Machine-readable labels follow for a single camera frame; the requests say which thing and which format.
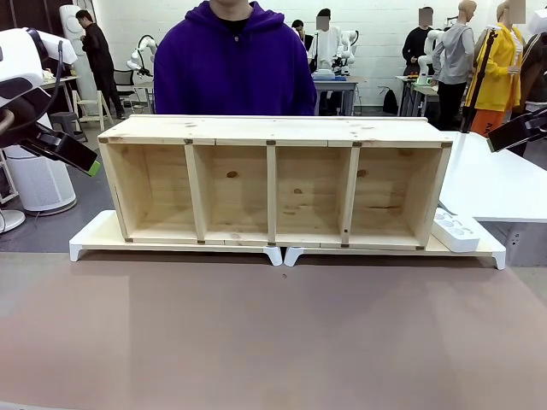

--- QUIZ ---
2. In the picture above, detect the white fan base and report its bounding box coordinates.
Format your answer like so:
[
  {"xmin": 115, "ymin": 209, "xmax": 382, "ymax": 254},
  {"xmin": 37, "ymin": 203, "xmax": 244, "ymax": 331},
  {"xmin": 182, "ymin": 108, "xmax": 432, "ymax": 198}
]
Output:
[{"xmin": 0, "ymin": 208, "xmax": 27, "ymax": 234}]

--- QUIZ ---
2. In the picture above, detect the mannequin in brown jacket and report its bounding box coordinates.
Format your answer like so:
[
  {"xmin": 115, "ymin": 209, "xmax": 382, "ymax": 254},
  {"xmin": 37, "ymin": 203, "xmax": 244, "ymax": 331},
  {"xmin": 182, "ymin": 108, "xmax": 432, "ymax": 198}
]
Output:
[{"xmin": 520, "ymin": 32, "xmax": 547, "ymax": 114}]

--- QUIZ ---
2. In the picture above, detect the mannequin in yellow jacket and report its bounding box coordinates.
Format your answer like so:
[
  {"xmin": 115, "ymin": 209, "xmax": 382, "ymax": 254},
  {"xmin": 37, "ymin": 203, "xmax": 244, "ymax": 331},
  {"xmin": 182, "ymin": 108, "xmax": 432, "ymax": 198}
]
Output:
[{"xmin": 471, "ymin": 0, "xmax": 528, "ymax": 138}]

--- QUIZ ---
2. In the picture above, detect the tall white standing air conditioner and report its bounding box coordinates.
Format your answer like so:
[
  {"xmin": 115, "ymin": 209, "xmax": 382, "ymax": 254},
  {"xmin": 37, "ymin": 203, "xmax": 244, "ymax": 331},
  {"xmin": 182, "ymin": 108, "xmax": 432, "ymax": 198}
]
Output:
[{"xmin": 59, "ymin": 4, "xmax": 103, "ymax": 104}]

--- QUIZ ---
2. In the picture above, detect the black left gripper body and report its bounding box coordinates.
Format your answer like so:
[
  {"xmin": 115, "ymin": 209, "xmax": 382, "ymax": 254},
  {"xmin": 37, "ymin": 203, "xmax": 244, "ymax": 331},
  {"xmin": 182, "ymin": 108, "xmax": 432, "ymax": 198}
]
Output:
[{"xmin": 19, "ymin": 122, "xmax": 65, "ymax": 160}]

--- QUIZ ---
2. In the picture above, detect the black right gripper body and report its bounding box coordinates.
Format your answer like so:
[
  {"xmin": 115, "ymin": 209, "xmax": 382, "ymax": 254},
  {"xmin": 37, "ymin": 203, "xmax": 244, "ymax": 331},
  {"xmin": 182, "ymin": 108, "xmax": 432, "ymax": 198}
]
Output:
[{"xmin": 517, "ymin": 110, "xmax": 547, "ymax": 143}]

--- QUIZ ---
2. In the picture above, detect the grey background table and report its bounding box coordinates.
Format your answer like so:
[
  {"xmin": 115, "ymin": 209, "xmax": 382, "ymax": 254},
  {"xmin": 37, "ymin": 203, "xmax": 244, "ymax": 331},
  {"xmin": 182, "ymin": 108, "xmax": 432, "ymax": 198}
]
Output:
[{"xmin": 312, "ymin": 71, "xmax": 361, "ymax": 117}]

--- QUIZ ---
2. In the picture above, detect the person in black sweater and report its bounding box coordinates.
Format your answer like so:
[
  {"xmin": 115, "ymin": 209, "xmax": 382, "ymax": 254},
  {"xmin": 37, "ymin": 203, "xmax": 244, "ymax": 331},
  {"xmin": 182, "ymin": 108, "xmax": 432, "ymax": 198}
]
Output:
[{"xmin": 402, "ymin": 7, "xmax": 438, "ymax": 79}]

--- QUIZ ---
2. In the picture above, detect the wooden four-compartment shelf box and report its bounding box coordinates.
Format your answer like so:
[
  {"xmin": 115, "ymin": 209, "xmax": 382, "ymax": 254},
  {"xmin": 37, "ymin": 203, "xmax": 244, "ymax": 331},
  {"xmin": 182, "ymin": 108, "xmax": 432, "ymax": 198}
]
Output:
[{"xmin": 97, "ymin": 114, "xmax": 455, "ymax": 251}]

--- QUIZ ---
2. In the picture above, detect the light wooden step stool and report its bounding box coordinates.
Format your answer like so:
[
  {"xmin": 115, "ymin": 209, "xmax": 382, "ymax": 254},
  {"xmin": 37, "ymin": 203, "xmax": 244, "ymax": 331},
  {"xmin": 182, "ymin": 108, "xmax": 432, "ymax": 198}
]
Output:
[{"xmin": 72, "ymin": 89, "xmax": 110, "ymax": 132}]

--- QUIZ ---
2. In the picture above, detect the wooden riser with white legs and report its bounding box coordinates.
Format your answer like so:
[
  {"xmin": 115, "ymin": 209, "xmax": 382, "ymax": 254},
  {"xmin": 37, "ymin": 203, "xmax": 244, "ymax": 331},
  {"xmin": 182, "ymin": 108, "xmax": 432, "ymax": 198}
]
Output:
[
  {"xmin": 284, "ymin": 213, "xmax": 507, "ymax": 271},
  {"xmin": 69, "ymin": 209, "xmax": 285, "ymax": 267}
]

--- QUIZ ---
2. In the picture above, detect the white power strip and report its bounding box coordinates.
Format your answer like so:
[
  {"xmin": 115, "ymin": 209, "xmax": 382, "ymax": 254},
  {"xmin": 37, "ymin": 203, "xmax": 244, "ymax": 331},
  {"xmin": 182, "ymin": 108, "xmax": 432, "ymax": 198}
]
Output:
[{"xmin": 431, "ymin": 208, "xmax": 485, "ymax": 254}]

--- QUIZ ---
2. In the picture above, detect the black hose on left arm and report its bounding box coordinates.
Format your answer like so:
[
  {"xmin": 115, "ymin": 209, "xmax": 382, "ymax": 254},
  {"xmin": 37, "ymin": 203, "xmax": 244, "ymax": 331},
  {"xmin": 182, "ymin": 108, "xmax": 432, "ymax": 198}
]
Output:
[{"xmin": 0, "ymin": 39, "xmax": 66, "ymax": 138}]

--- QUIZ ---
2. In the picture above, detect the black office chair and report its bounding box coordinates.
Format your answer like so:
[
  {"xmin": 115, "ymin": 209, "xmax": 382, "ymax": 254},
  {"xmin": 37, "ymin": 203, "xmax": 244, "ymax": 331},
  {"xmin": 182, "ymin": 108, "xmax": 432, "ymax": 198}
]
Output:
[{"xmin": 112, "ymin": 69, "xmax": 138, "ymax": 104}]

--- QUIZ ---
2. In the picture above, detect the man in black clothes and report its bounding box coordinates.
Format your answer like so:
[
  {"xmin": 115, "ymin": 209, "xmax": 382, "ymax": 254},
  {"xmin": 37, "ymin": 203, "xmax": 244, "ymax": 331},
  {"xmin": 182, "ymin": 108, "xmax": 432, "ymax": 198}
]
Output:
[{"xmin": 75, "ymin": 9, "xmax": 127, "ymax": 121}]

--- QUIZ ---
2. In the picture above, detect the grey plastic stool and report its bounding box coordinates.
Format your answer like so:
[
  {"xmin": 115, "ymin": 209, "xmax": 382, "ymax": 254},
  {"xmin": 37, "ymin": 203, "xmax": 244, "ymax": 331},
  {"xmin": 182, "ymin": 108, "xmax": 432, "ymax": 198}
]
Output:
[{"xmin": 48, "ymin": 111, "xmax": 89, "ymax": 144}]

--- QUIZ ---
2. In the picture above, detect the white cylindrical air purifier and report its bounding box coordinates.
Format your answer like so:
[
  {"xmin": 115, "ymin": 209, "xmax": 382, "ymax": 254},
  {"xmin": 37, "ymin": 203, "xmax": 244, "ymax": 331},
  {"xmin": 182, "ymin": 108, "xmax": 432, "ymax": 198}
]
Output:
[{"xmin": 0, "ymin": 143, "xmax": 79, "ymax": 215}]

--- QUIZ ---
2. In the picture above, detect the black tripod stand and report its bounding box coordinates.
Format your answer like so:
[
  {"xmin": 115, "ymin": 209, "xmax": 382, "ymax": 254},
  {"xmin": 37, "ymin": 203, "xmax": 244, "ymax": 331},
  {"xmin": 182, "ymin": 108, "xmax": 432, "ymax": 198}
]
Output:
[{"xmin": 460, "ymin": 24, "xmax": 501, "ymax": 134}]

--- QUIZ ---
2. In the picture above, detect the white table board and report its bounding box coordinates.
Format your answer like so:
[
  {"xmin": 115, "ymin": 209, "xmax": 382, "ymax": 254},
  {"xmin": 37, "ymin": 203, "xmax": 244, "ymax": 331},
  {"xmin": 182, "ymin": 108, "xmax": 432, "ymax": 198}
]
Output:
[{"xmin": 438, "ymin": 131, "xmax": 547, "ymax": 224}]

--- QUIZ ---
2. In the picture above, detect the mannequin in grey hoodie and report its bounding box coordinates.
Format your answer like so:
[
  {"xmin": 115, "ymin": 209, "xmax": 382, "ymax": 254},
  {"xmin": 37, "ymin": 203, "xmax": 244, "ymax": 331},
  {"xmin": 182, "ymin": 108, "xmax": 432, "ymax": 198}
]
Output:
[{"xmin": 431, "ymin": 0, "xmax": 477, "ymax": 132}]

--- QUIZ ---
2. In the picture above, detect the person in white shirt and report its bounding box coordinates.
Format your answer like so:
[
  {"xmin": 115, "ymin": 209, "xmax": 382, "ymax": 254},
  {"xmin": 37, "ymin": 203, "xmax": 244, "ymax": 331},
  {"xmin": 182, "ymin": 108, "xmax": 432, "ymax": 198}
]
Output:
[{"xmin": 307, "ymin": 8, "xmax": 344, "ymax": 74}]

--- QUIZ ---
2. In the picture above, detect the black backpack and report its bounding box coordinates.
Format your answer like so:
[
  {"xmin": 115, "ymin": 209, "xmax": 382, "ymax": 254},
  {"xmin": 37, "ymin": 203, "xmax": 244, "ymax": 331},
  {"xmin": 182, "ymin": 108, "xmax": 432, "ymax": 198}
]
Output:
[{"xmin": 381, "ymin": 86, "xmax": 401, "ymax": 116}]

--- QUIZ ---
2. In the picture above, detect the person in purple hoodie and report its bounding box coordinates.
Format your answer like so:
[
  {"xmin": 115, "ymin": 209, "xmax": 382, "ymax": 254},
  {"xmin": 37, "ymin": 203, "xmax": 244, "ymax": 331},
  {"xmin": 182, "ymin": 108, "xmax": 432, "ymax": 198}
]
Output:
[{"xmin": 153, "ymin": 0, "xmax": 318, "ymax": 117}]

